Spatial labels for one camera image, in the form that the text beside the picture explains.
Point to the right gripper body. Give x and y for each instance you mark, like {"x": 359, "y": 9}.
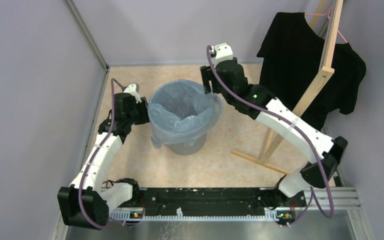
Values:
{"x": 229, "y": 97}

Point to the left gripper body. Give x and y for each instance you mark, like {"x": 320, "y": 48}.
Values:
{"x": 139, "y": 114}

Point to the light blue plastic trash bag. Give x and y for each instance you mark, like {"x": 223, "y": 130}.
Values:
{"x": 182, "y": 112}

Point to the grey plastic trash bin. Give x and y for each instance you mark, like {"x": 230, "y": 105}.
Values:
{"x": 188, "y": 147}

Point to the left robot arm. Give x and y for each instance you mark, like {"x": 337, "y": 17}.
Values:
{"x": 83, "y": 204}

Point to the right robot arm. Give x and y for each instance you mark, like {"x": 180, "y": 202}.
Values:
{"x": 323, "y": 153}

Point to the black t-shirt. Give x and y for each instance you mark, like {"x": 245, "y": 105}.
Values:
{"x": 291, "y": 53}

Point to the wooden clothes stand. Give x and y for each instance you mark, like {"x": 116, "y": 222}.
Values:
{"x": 325, "y": 72}

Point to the pink clothes hanger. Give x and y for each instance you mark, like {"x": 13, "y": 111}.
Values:
{"x": 315, "y": 18}

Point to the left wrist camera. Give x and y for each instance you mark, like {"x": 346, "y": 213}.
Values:
{"x": 133, "y": 89}

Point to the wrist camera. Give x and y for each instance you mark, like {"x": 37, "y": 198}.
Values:
{"x": 133, "y": 89}
{"x": 221, "y": 52}

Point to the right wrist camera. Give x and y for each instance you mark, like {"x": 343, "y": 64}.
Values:
{"x": 221, "y": 52}

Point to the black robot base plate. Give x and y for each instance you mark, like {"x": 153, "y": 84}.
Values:
{"x": 211, "y": 202}

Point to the grey slotted cable duct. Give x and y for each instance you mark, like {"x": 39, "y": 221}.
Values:
{"x": 127, "y": 215}

